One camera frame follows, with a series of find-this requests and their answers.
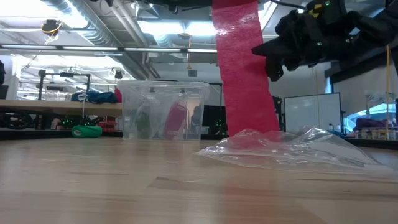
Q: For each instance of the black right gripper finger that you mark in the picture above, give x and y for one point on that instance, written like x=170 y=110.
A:
x=275 y=68
x=269 y=49

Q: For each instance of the red elastic bandage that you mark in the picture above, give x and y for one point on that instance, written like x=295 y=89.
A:
x=242 y=77

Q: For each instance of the clear plastic zip bag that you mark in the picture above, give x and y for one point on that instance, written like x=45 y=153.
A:
x=295 y=152

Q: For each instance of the bagged red bandage roll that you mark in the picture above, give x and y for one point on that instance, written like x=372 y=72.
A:
x=174 y=121

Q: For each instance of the bagged green bandage roll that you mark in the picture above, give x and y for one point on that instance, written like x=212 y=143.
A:
x=143 y=124

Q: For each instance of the white whiteboard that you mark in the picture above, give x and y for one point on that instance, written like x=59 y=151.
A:
x=311 y=112

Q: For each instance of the person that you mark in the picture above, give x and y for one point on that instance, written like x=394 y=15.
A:
x=196 y=118

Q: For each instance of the purple cloth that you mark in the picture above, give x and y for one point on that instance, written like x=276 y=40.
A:
x=370 y=123

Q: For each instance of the long ceiling light strip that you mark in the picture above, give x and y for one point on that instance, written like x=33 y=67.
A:
x=93 y=48

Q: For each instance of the clear plastic storage bin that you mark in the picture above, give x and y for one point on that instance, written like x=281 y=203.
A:
x=124 y=93

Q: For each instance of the row of small bottles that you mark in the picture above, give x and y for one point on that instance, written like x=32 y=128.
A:
x=373 y=134

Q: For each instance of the blue cloth pile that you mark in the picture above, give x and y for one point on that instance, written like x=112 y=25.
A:
x=99 y=97

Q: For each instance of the long wooden workbench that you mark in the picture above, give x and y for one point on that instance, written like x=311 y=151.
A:
x=62 y=108

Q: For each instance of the black camera rig frame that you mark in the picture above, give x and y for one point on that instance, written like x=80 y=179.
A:
x=74 y=74

